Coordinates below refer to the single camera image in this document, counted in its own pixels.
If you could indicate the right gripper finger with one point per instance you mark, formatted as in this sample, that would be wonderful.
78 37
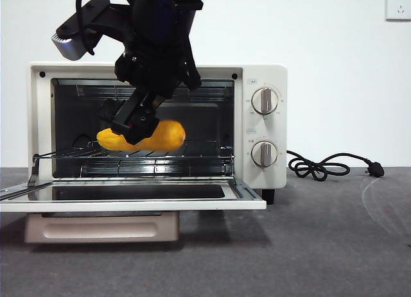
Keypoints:
138 127
110 111

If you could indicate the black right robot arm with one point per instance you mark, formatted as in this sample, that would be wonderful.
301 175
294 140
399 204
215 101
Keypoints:
160 27

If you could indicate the oven timer knob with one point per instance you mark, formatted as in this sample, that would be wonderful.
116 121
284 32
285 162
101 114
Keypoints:
264 153

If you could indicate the oven temperature knob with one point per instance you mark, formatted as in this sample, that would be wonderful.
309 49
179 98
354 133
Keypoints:
265 100

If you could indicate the cream toaster oven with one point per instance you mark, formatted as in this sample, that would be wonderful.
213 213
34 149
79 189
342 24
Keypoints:
266 178

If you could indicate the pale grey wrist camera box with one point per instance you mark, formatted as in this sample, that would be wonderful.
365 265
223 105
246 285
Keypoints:
70 48

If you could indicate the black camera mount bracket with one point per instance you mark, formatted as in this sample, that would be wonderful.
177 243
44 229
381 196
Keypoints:
106 18

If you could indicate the white wall socket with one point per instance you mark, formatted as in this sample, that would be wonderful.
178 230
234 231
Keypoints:
398 5

